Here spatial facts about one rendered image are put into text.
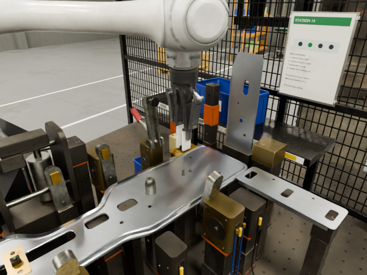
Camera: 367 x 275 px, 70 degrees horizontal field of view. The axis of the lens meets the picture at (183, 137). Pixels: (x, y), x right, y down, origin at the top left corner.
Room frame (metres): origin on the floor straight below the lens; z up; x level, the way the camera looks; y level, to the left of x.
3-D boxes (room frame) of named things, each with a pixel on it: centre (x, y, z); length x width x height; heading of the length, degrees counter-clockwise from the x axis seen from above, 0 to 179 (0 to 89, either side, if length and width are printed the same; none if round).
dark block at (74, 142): (0.68, 0.32, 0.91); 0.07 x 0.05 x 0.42; 43
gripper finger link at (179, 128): (0.69, 0.01, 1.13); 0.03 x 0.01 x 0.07; 133
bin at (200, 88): (1.11, -0.20, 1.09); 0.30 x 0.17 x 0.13; 36
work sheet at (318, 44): (0.99, -0.47, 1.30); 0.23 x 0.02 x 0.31; 43
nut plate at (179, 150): (0.68, 0.00, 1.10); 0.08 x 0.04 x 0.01; 133
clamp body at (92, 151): (0.71, 0.27, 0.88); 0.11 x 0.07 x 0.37; 43
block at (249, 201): (0.58, -0.19, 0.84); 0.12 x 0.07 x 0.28; 43
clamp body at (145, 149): (0.82, 0.12, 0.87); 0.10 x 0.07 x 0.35; 43
